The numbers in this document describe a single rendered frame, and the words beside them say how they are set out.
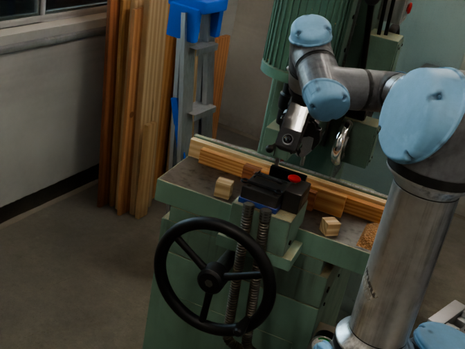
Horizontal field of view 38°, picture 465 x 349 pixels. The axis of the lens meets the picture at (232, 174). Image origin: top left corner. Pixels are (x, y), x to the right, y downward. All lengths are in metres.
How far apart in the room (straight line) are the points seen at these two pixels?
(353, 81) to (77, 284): 1.84
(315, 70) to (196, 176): 0.62
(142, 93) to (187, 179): 1.40
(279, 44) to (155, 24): 1.52
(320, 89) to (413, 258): 0.38
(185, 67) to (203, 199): 0.93
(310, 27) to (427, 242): 0.50
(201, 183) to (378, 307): 0.83
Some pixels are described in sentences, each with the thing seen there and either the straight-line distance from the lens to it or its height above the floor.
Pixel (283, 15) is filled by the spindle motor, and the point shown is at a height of 1.34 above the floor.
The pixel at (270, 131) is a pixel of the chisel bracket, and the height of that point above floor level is 1.06.
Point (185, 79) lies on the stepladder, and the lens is 2.49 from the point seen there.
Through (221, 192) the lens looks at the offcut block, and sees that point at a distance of 1.62.
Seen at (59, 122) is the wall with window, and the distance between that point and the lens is 3.18.
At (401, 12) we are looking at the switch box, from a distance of 1.83.
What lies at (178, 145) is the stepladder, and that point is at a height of 0.63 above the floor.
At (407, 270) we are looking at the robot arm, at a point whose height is 1.21.
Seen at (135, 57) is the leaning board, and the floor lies 0.77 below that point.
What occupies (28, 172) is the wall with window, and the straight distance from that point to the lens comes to 3.14.
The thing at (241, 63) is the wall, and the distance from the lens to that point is 4.33.
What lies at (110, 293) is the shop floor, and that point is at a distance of 2.77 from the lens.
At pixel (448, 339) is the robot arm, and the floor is 1.05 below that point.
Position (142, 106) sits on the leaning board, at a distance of 3.08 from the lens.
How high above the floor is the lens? 1.65
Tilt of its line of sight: 25 degrees down
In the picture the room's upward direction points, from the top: 11 degrees clockwise
